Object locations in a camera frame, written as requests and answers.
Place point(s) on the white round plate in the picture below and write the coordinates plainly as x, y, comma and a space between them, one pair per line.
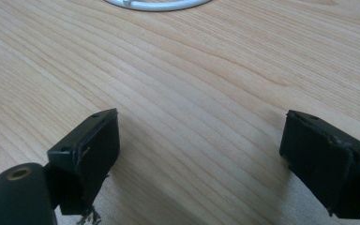
159, 5

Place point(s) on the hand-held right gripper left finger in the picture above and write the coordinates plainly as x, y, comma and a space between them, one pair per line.
90, 162

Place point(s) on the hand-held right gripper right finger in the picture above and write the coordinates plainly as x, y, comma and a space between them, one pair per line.
322, 165

